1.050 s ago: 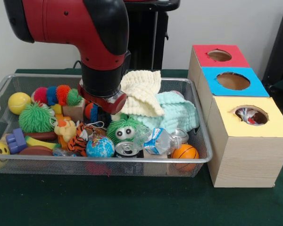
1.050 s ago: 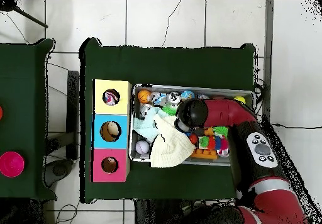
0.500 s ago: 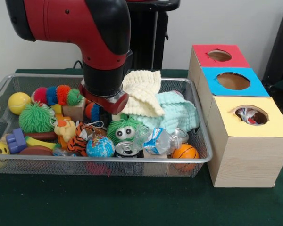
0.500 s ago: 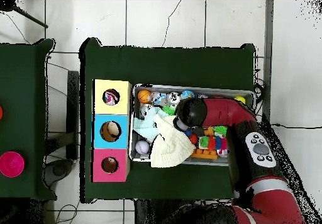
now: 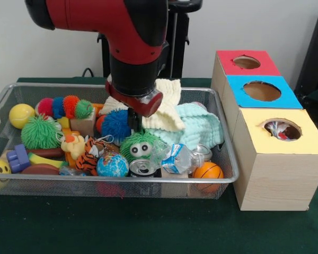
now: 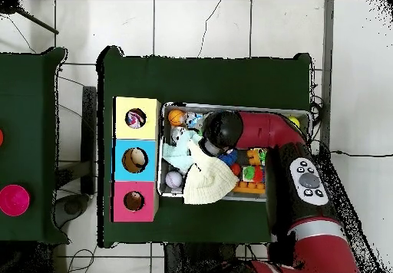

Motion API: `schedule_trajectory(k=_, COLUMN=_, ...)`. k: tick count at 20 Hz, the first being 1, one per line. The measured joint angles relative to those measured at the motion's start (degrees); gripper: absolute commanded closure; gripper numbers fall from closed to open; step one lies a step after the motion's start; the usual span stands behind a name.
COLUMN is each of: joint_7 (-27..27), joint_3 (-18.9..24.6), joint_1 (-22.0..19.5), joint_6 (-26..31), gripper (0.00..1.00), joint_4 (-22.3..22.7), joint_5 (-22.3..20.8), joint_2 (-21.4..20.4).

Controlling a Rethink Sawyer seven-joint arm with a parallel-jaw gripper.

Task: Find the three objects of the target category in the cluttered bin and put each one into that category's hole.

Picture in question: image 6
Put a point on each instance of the clear mesh bin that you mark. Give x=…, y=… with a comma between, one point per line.
x=164, y=190

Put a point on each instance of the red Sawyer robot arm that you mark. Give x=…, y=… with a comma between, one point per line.
x=270, y=129

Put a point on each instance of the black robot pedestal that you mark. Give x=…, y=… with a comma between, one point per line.
x=202, y=259

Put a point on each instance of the mint green cloth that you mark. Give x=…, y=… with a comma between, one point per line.
x=178, y=153

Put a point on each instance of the side table with green cloth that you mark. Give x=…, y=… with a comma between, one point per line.
x=31, y=132

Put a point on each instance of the small orange basketball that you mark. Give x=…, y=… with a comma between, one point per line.
x=177, y=117

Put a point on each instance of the pink disc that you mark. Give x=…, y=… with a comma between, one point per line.
x=13, y=200

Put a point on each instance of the colourful polka dot cloth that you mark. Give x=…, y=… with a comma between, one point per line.
x=136, y=118

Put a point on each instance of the blue spiky ball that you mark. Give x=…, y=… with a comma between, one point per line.
x=229, y=157

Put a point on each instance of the wooden box with three holes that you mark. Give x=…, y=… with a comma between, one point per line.
x=121, y=156

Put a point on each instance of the cream yellow cloth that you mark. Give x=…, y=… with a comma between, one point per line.
x=209, y=178

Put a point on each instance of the red disc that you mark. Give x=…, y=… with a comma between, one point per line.
x=1, y=137

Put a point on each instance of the black tripod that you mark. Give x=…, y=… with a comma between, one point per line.
x=9, y=7

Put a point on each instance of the small red ball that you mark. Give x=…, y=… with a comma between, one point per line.
x=236, y=169

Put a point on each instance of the yellow smiley ball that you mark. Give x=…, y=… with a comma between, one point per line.
x=295, y=121

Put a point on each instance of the orange toy brick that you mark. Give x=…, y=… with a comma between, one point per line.
x=249, y=188

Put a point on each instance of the multicolour fuzzy caterpillar toy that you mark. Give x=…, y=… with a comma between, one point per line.
x=253, y=173

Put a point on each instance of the small white ball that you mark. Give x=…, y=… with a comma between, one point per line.
x=174, y=179

